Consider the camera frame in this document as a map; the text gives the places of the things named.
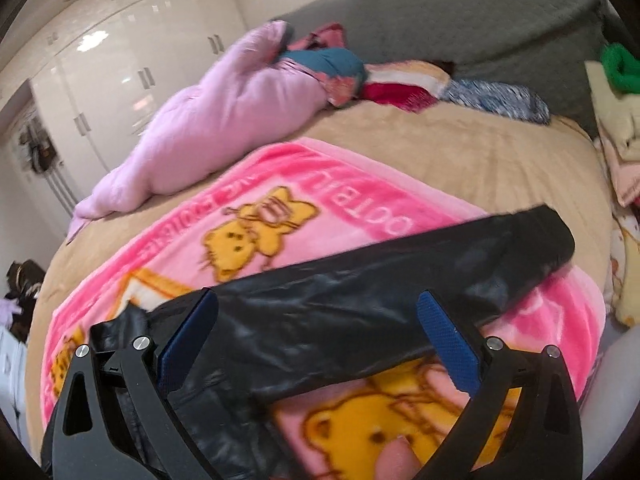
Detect red white folded blanket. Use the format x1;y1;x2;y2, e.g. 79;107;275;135
359;60;451;113

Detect operator thumb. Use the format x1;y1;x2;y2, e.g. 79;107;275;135
374;436;422;480

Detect pink quilted duvet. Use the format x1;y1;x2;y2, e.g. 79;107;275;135
67;21;328;238

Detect blue white patterned cloth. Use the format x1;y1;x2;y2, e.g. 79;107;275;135
440;79;551;125

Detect cream folded clothes pile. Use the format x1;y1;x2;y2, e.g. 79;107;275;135
585;61;639;327

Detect white glossy wardrobe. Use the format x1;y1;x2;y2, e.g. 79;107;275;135
1;0;245;231

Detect black leather jacket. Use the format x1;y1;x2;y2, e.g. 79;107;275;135
90;206;575;479

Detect pink cartoon bear blanket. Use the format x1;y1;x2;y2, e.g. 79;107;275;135
39;136;608;480

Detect dark bags on floor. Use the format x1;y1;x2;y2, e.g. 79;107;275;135
1;259;46;344

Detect grey quilted headboard cover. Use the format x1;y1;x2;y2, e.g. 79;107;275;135
284;0;604;136

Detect teal floral pillow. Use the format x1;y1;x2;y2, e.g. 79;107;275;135
277;48;368;108

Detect green fuzzy item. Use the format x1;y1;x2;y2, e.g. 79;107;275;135
601;44;640;94

